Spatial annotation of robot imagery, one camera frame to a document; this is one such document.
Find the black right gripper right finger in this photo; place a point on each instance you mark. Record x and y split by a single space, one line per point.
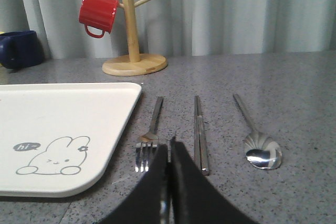
194 198

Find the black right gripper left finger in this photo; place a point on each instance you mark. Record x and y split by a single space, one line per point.
148 202

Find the silver metal chopstick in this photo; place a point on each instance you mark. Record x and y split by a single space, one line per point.
197 150
202 139

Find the silver metal fork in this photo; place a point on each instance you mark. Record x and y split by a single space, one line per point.
148 143

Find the silver metal spoon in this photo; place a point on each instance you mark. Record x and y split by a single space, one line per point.
261 150

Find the cream rabbit print tray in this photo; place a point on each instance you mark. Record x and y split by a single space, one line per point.
57 139

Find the wooden mug tree stand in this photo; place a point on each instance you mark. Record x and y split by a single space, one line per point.
134 63

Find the grey curtain backdrop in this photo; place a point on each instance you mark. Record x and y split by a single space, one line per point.
181 27

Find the red ribbed mug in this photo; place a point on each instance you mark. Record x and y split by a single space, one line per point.
98 16

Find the navy blue mug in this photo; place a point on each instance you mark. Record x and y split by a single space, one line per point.
21 49

